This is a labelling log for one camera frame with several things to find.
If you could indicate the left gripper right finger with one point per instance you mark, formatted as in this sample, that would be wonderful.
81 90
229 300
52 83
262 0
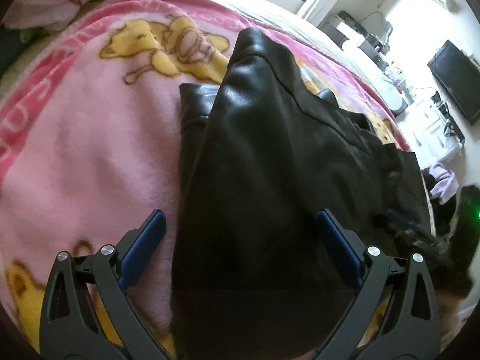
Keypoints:
394 313

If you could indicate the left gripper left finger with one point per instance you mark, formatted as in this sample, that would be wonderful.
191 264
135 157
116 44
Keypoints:
69 326

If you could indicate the black flat television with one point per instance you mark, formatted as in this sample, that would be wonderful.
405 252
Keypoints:
459 77

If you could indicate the white dresser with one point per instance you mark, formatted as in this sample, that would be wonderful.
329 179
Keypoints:
427 133

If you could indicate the lavender white garment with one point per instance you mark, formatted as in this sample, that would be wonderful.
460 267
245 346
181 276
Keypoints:
445 184

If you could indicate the black leather jacket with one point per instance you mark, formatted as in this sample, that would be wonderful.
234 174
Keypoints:
260 157

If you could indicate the beige bed sheet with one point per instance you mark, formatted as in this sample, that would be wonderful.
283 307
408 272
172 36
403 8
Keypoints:
335 39

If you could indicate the pink cartoon fleece blanket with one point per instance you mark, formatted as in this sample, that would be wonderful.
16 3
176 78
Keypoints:
90 135

